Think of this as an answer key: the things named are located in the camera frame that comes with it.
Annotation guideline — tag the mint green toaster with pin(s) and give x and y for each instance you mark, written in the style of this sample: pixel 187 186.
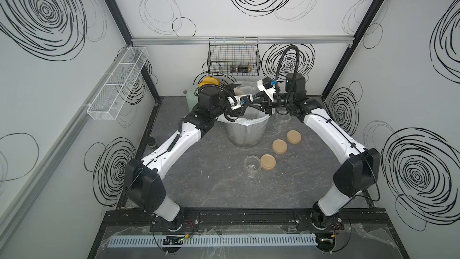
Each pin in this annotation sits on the mint green toaster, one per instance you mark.
pixel 192 97

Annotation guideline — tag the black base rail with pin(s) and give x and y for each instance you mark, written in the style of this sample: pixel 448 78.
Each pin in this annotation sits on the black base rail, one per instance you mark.
pixel 197 218

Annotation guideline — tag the white mesh wall shelf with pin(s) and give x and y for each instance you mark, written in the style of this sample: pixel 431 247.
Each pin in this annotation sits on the white mesh wall shelf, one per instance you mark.
pixel 123 86

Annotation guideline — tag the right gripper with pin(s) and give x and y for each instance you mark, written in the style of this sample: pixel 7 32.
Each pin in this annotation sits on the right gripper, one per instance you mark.
pixel 265 107

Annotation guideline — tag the bottle in wire basket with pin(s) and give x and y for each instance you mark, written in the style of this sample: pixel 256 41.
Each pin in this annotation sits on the bottle in wire basket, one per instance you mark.
pixel 240 69

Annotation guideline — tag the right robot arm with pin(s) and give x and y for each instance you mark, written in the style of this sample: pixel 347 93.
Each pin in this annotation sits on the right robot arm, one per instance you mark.
pixel 359 166

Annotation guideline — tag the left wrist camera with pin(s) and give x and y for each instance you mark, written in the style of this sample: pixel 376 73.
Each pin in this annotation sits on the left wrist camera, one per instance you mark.
pixel 239 101

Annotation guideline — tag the white trash bag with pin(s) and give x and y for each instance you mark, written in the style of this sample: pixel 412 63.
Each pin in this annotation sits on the white trash bag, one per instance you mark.
pixel 248 117

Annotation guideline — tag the front yellow toast slice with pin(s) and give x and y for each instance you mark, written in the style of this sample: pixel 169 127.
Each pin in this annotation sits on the front yellow toast slice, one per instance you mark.
pixel 209 81

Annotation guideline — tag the white slotted cable duct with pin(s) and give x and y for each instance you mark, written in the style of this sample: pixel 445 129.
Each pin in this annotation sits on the white slotted cable duct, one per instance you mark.
pixel 262 240

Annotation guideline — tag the beige lid of jar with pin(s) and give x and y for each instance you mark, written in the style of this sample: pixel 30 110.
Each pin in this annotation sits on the beige lid of jar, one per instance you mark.
pixel 279 146
pixel 268 162

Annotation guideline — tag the dark spice bottle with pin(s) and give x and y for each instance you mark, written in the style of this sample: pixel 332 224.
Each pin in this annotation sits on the dark spice bottle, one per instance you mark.
pixel 151 142

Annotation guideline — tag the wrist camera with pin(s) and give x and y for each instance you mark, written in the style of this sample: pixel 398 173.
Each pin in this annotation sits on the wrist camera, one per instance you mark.
pixel 239 101
pixel 269 86

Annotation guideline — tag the black wire wall basket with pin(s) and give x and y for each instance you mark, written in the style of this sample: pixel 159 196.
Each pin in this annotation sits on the black wire wall basket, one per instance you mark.
pixel 226 51

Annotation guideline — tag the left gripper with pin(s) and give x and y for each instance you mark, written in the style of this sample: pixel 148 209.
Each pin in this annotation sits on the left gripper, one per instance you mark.
pixel 234 114

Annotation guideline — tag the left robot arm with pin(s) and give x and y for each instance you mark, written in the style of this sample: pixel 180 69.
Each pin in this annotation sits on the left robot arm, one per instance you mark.
pixel 143 182

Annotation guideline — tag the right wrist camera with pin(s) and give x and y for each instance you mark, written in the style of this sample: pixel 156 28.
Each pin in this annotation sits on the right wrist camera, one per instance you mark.
pixel 269 86

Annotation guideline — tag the glass rice jar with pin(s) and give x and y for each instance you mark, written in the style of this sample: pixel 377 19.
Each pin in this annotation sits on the glass rice jar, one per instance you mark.
pixel 281 122

